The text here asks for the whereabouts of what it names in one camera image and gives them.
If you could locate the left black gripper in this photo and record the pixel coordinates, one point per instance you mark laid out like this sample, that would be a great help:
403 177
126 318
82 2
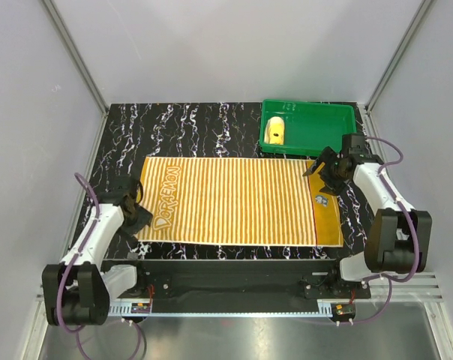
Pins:
144 218

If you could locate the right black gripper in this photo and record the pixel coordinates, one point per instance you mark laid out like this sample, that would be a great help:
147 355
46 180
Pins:
331 187

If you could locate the yellow towel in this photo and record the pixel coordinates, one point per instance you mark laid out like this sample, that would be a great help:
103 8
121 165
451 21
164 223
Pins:
274 131

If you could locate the orange striped towel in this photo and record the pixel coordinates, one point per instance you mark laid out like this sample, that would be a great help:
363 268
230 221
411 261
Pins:
238 201

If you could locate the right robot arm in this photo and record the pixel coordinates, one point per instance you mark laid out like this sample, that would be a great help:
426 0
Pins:
398 241

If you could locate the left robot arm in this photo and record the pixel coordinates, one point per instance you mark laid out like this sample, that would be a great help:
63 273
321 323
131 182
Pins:
76 293

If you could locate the green plastic bin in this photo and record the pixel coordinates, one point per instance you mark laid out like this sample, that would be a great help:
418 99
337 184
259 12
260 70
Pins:
308 127

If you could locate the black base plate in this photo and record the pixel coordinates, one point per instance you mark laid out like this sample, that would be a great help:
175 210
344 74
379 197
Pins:
241 287

